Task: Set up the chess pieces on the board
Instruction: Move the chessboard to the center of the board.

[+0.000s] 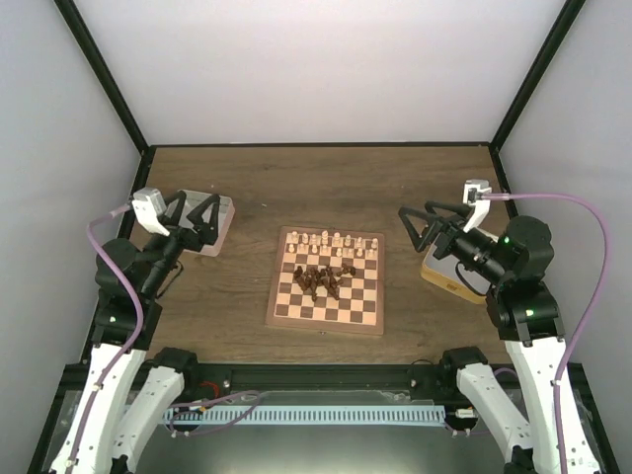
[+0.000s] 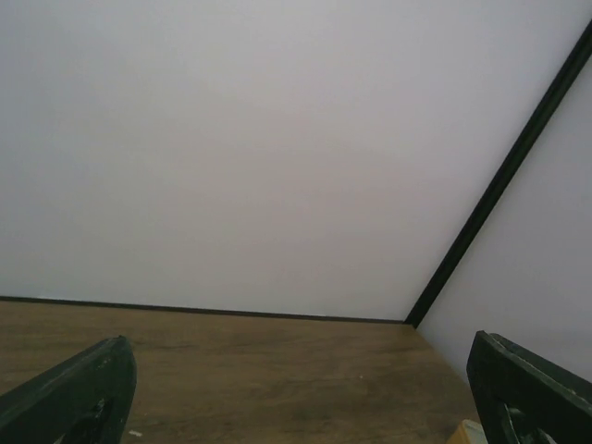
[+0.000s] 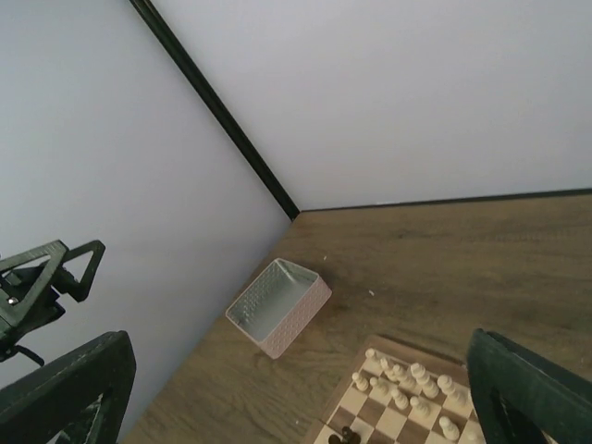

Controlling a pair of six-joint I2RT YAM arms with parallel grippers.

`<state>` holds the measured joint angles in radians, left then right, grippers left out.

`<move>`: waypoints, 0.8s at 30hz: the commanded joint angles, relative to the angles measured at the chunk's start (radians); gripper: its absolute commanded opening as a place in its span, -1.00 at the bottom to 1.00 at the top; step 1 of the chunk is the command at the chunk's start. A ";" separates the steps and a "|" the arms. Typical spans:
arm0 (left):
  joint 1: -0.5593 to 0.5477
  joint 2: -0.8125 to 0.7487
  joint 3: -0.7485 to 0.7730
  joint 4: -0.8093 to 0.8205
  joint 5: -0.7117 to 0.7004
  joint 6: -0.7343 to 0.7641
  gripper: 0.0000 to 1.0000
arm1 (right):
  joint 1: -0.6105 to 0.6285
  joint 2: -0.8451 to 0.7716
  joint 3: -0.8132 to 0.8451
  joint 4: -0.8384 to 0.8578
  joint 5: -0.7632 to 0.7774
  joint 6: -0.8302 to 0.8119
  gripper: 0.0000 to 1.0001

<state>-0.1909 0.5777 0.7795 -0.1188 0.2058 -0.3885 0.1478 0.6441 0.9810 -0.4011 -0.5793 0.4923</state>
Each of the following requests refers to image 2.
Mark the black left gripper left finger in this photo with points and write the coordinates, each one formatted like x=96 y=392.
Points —
x=85 y=399

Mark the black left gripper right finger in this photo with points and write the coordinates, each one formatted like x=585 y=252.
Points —
x=521 y=397

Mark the gold metal tray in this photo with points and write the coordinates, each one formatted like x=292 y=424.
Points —
x=468 y=432

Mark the black enclosure frame post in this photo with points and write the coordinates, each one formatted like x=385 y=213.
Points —
x=535 y=125

